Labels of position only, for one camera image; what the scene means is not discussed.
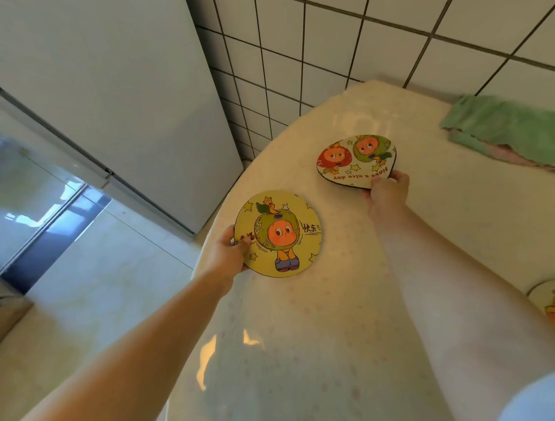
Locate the person's right hand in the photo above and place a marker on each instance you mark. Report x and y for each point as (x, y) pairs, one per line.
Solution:
(387, 199)

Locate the person's left hand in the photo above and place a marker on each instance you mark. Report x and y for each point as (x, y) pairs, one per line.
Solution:
(224, 256)

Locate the person's right thumb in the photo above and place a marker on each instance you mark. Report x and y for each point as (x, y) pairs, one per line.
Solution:
(383, 180)

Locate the person's left thumb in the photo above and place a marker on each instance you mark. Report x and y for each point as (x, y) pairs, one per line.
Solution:
(240, 247)

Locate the heart-shaped cartoon coaster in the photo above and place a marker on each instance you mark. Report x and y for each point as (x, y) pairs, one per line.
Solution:
(356, 159)

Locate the round yellow cartoon coaster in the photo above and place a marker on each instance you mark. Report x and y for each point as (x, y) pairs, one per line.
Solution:
(278, 234)

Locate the person's right forearm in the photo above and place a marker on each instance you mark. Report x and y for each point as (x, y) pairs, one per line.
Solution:
(459, 312)

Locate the person's left forearm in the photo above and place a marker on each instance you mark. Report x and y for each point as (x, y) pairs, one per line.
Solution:
(125, 351)

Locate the green cloth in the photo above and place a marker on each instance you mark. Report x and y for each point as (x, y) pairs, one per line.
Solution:
(498, 123)

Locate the pink cloth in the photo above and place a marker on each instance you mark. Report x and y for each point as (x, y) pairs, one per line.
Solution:
(511, 154)

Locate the white refrigerator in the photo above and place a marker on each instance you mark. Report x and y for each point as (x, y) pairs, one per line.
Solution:
(117, 95)

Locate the cartoon coaster with white rim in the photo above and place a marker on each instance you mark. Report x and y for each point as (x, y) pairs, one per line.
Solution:
(544, 299)

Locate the sliding glass door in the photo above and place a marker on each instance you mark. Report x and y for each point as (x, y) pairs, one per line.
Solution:
(41, 212)

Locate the person's light blue sleeve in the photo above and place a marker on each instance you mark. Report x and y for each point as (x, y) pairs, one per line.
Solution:
(527, 401)

